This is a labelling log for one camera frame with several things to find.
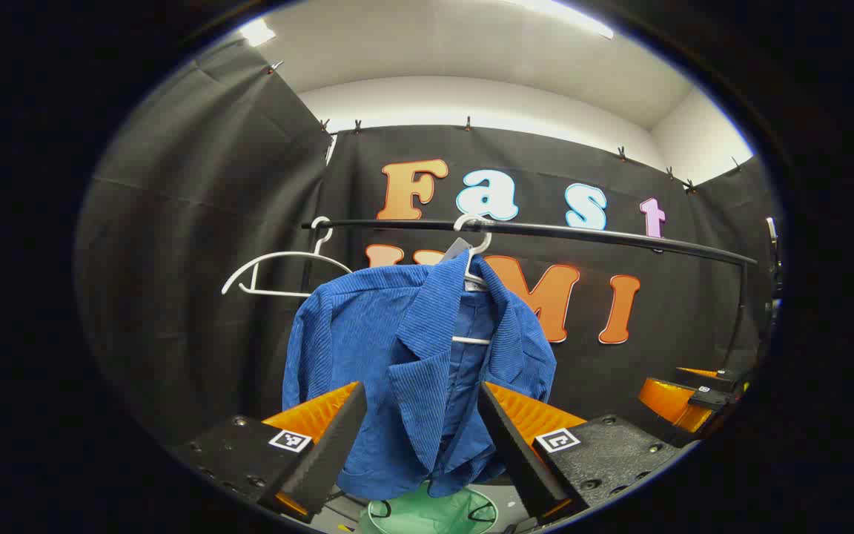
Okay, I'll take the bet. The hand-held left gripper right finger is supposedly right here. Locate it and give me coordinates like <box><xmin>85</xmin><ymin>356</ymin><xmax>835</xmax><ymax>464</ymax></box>
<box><xmin>477</xmin><ymin>380</ymin><xmax>698</xmax><ymax>524</ymax></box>

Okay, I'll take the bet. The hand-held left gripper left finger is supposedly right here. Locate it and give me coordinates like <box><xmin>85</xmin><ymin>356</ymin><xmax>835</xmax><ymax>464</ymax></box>
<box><xmin>166</xmin><ymin>380</ymin><xmax>368</xmax><ymax>524</ymax></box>

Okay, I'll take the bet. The green laundry hamper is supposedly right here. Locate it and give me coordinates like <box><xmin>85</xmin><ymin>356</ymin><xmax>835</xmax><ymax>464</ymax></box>
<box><xmin>359</xmin><ymin>481</ymin><xmax>500</xmax><ymax>534</ymax></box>

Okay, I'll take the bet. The blue corduroy jacket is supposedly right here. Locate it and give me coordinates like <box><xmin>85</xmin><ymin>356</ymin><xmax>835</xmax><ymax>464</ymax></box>
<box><xmin>282</xmin><ymin>252</ymin><xmax>557</xmax><ymax>501</ymax></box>

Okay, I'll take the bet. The white plastic hanger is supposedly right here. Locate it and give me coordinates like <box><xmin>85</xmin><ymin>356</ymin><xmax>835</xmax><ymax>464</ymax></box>
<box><xmin>221</xmin><ymin>216</ymin><xmax>354</xmax><ymax>299</ymax></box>
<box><xmin>451</xmin><ymin>214</ymin><xmax>494</xmax><ymax>347</ymax></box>

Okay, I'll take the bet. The black clothes rack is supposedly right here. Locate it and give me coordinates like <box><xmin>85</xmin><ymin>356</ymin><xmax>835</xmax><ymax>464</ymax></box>
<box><xmin>299</xmin><ymin>217</ymin><xmax>760</xmax><ymax>372</ymax></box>

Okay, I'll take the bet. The black backdrop cloth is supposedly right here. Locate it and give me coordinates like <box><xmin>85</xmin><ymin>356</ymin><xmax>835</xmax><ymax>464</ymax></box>
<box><xmin>75</xmin><ymin>41</ymin><xmax>780</xmax><ymax>446</ymax></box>

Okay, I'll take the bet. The row of black backdrop clips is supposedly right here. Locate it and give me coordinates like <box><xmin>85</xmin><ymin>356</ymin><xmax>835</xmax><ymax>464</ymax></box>
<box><xmin>265</xmin><ymin>61</ymin><xmax>743</xmax><ymax>195</ymax></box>

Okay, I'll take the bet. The ceiling light strip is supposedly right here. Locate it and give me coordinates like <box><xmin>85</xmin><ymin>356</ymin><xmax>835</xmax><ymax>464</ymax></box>
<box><xmin>238</xmin><ymin>19</ymin><xmax>277</xmax><ymax>47</ymax></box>

